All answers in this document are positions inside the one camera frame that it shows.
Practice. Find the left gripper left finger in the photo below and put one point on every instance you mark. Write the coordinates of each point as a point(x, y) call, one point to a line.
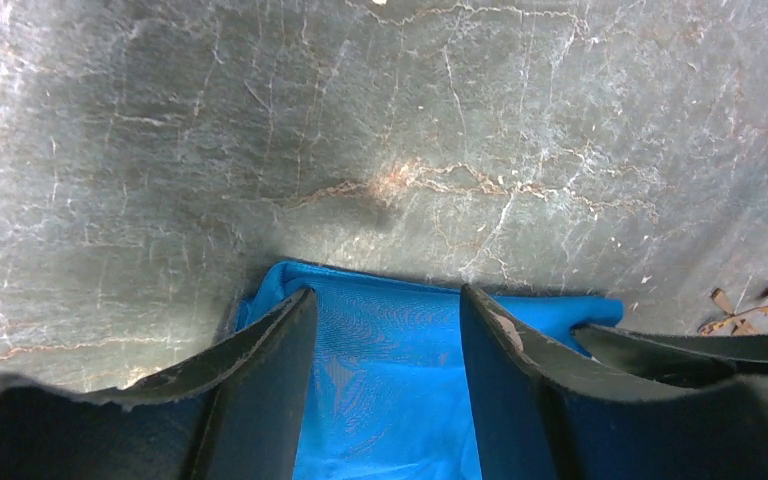
point(232, 411)

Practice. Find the blue cloth napkin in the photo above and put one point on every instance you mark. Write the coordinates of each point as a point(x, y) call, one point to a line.
point(388, 395)

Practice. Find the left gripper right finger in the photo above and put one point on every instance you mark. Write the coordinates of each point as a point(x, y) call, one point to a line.
point(542, 410)

